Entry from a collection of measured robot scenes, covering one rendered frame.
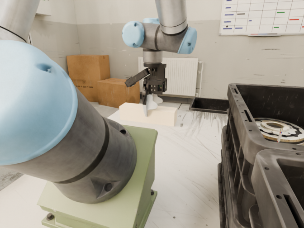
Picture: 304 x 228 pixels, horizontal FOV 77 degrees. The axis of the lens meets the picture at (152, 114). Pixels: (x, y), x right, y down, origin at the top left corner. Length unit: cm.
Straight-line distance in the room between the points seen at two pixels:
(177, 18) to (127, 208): 43
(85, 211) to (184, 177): 25
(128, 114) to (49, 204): 51
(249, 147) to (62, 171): 20
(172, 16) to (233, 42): 277
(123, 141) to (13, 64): 18
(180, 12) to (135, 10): 304
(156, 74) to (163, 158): 33
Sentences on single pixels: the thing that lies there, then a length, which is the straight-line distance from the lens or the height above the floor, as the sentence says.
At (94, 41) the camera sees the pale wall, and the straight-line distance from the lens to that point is 392.
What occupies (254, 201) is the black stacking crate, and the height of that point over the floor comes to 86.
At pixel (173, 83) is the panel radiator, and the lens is 327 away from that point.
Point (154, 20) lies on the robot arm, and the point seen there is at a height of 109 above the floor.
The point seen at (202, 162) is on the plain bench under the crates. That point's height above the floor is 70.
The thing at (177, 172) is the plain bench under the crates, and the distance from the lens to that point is 52.
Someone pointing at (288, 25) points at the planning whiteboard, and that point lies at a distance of 337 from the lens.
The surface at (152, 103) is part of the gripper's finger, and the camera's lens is 75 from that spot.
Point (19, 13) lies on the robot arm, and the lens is 35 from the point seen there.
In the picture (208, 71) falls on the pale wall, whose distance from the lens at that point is 329.
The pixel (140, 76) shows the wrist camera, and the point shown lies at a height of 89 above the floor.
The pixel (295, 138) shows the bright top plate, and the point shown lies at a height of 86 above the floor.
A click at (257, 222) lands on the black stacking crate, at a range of 21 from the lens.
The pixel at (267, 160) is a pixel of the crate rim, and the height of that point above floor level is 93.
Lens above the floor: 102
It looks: 21 degrees down
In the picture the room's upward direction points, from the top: straight up
